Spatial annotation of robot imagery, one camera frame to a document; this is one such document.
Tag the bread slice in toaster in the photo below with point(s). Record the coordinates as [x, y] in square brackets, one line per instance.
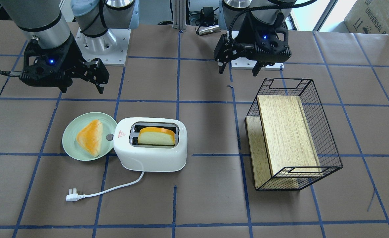
[156, 136]

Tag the cardboard box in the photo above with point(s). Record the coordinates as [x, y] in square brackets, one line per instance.
[369, 17]

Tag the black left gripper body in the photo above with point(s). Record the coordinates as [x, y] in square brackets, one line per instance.
[244, 35]

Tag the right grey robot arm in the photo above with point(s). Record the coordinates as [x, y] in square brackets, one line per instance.
[44, 19]

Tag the black wire basket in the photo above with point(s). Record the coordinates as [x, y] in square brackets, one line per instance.
[322, 136]

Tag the white two-slot toaster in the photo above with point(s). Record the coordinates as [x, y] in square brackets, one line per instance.
[150, 158]

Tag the wooden board in basket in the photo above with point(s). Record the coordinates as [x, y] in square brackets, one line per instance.
[283, 154]

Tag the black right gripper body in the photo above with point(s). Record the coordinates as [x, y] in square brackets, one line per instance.
[71, 54]

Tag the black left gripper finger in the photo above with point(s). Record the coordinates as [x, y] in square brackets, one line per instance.
[223, 53]
[258, 66]

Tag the triangular bread on plate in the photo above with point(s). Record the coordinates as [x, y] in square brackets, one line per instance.
[90, 137]

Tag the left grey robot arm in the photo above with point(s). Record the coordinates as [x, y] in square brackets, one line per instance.
[233, 11]

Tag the light green plate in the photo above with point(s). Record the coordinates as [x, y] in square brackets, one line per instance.
[70, 144]

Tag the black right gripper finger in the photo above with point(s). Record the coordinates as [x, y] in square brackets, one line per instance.
[63, 86]
[98, 74]

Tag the aluminium frame post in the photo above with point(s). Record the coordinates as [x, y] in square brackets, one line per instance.
[179, 16]

